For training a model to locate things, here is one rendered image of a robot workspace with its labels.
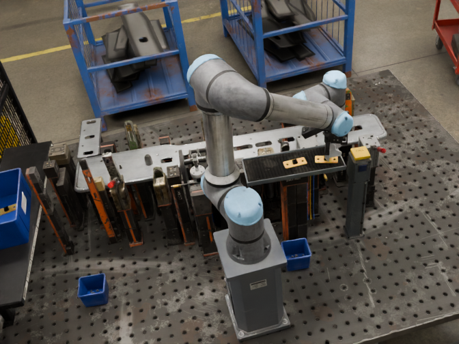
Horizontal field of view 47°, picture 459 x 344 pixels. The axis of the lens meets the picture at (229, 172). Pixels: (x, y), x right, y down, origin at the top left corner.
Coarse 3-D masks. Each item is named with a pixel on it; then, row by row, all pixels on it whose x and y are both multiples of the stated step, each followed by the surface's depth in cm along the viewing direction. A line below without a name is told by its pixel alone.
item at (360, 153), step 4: (352, 148) 199; (356, 148) 199; (360, 148) 199; (364, 148) 199; (352, 152) 198; (356, 152) 198; (360, 152) 197; (364, 152) 197; (368, 152) 197; (356, 156) 196; (360, 156) 196; (364, 156) 195; (368, 156) 196
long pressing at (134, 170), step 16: (288, 128) 238; (368, 128) 232; (384, 128) 232; (192, 144) 238; (240, 144) 233; (272, 144) 231; (320, 144) 228; (352, 144) 227; (96, 160) 236; (128, 160) 233; (144, 160) 232; (160, 160) 231; (176, 160) 230; (80, 176) 229; (96, 176) 228; (128, 176) 226; (144, 176) 224; (80, 192) 223
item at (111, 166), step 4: (108, 148) 206; (104, 152) 207; (108, 152) 205; (104, 156) 203; (108, 156) 203; (112, 156) 205; (104, 160) 205; (108, 160) 203; (112, 160) 205; (108, 164) 207; (112, 164) 207; (108, 168) 208; (112, 168) 209; (116, 168) 210; (112, 172) 210; (116, 172) 211; (112, 176) 212; (116, 176) 213; (120, 180) 215
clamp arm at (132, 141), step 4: (128, 120) 236; (124, 124) 235; (128, 124) 235; (132, 124) 236; (128, 128) 236; (132, 128) 236; (128, 132) 237; (132, 132) 237; (128, 136) 238; (132, 136) 238; (128, 140) 239; (132, 140) 239; (136, 140) 240; (132, 144) 240; (136, 144) 241; (132, 148) 241; (136, 148) 242
